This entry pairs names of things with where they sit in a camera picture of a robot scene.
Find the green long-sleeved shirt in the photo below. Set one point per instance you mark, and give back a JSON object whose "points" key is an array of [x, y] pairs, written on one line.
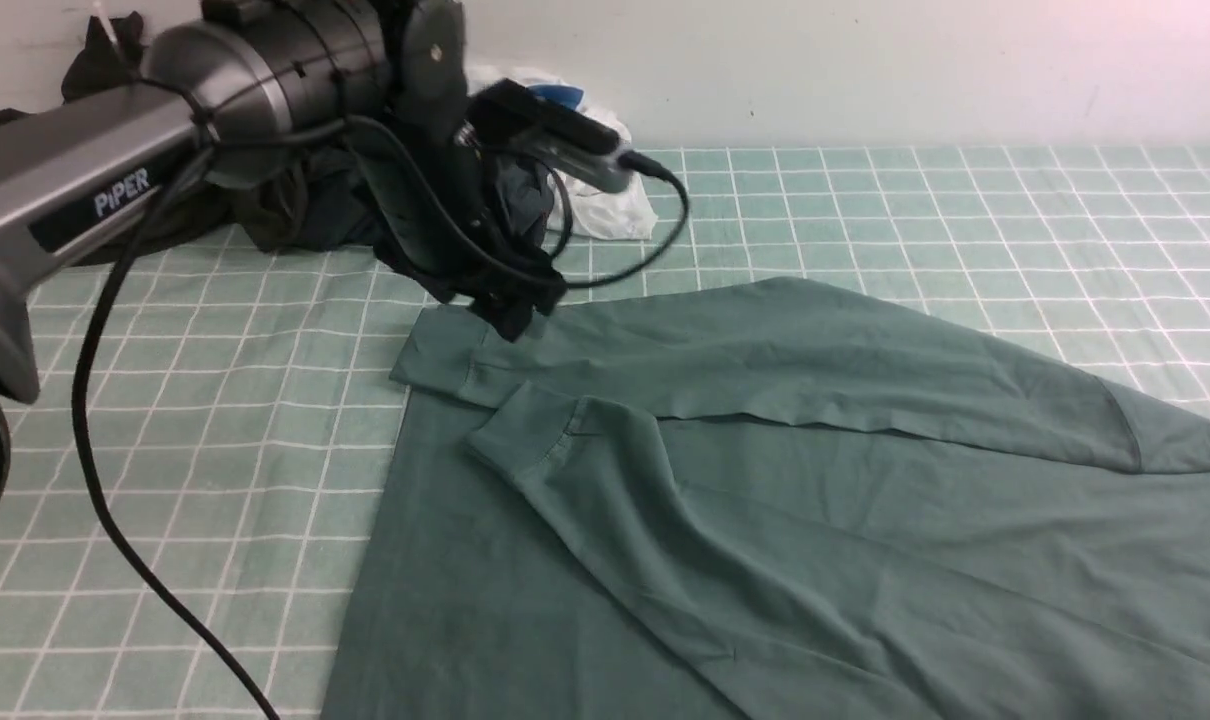
{"points": [[777, 500]]}

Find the white crumpled garment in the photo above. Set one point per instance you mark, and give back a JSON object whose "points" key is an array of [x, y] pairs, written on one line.
{"points": [[597, 215]]}

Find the dark grey crumpled garment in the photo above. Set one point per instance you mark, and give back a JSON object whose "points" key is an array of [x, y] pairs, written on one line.
{"points": [[328, 205]]}

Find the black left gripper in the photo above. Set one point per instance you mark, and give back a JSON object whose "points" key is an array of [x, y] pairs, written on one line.
{"points": [[436, 193]]}

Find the dark olive crumpled garment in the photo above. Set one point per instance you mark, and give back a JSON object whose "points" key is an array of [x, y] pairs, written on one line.
{"points": [[273, 215]]}

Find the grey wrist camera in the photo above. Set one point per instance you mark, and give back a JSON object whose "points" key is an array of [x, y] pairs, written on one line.
{"points": [[513, 117]]}

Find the green checkered tablecloth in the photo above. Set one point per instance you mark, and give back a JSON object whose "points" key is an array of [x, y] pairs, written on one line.
{"points": [[243, 417]]}

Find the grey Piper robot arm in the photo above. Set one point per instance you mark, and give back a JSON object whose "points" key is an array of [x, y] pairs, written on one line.
{"points": [[224, 101]]}

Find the blue crumpled garment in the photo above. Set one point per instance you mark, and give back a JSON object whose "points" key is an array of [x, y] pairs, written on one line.
{"points": [[566, 96]]}

